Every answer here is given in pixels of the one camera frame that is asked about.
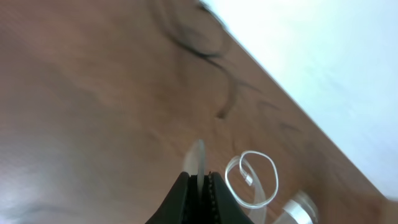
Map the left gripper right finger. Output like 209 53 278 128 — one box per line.
208 172 253 224

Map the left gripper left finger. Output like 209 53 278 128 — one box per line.
146 172 190 224

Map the white usb cable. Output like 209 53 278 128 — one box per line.
183 139 320 224

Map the black usb cable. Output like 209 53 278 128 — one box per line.
149 0 301 119

